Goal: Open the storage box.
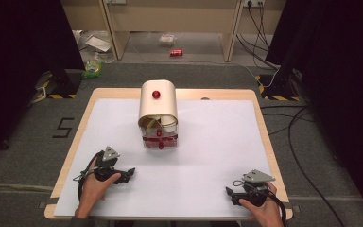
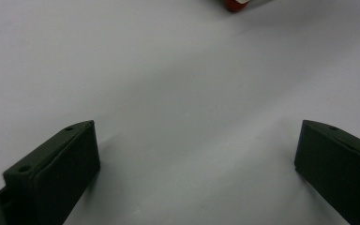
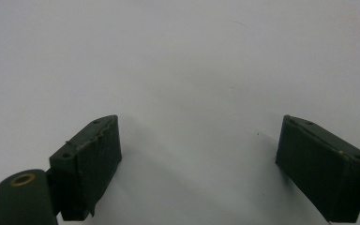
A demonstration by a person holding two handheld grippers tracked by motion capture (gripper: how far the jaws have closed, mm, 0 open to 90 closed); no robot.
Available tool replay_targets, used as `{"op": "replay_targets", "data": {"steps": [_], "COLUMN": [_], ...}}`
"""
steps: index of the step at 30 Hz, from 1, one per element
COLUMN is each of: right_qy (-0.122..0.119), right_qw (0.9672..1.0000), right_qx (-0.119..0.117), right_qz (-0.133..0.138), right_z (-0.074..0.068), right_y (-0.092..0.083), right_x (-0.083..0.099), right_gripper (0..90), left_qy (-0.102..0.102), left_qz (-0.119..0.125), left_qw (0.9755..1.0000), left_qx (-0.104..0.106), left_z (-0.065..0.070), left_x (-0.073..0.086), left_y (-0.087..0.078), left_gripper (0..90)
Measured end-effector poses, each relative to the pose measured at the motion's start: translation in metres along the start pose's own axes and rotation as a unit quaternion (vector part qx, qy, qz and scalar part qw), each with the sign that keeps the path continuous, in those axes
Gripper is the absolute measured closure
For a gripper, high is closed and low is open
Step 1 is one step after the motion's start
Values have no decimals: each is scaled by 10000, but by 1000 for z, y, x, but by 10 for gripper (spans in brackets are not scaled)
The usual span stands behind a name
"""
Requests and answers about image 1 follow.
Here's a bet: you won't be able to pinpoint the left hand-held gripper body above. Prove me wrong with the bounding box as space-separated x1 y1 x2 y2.
91 146 123 183

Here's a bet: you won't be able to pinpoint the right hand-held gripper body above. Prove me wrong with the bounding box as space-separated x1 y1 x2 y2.
240 169 276 208

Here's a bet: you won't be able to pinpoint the pile of red packets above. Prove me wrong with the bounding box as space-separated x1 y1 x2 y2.
143 134 178 149

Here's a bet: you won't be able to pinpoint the clear drawer with red knobs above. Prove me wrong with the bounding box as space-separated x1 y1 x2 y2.
141 126 180 151

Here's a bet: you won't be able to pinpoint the beige cylinder container red knob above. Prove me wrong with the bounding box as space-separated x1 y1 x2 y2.
137 79 180 151

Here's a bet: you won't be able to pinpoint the person's right hand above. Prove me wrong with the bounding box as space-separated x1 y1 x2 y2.
238 181 285 227

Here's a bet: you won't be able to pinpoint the person's left hand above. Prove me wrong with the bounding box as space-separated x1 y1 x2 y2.
75 171 123 219

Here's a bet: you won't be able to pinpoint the white paper mat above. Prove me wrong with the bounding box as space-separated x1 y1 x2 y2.
53 97 273 219

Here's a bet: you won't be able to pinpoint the white paper cup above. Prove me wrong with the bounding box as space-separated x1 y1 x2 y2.
160 114 178 132

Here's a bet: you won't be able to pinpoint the black stand base striped tape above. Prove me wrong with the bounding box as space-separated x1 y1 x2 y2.
30 69 83 104
254 74 303 102

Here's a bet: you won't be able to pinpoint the white paper sheet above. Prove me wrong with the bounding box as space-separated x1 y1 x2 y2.
84 35 112 53

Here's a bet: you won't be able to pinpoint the clear plastic bag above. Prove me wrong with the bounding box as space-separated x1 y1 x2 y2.
71 29 116 64

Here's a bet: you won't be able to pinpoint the black curtain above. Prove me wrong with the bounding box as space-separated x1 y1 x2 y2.
265 0 363 223
0 0 87 165

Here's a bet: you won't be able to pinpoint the clear plastic container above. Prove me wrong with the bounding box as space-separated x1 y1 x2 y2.
159 33 178 47

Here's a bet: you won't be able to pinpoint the beige wooden desk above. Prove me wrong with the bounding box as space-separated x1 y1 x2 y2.
60 0 287 63

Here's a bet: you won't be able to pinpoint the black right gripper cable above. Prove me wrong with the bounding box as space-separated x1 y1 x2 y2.
266 191 288 227

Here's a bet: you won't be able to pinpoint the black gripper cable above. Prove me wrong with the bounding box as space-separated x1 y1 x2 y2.
73 150 106 202
266 191 288 227

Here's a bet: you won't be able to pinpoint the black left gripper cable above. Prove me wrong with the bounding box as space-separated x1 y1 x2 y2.
73 150 106 202

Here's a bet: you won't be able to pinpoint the black floor cables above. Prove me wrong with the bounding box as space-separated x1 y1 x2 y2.
259 105 349 227

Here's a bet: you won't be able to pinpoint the black power cables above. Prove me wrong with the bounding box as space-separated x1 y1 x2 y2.
235 2 281 71

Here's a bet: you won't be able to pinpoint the white wall socket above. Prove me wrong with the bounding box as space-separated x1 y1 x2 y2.
243 0 266 9

